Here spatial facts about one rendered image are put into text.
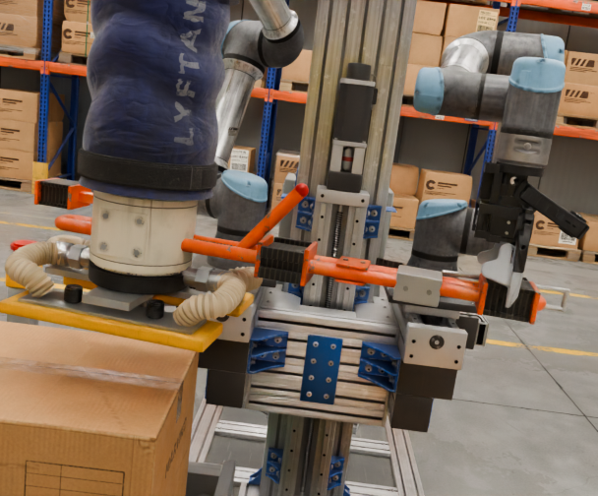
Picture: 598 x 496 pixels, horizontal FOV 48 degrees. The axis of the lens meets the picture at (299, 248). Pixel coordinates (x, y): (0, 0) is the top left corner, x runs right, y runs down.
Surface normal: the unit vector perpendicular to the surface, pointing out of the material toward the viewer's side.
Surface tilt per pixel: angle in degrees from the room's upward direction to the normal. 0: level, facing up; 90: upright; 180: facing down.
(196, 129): 75
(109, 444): 90
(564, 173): 90
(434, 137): 90
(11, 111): 92
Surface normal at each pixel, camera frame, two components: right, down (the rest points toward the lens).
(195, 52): 0.72, -0.12
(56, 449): -0.02, 0.21
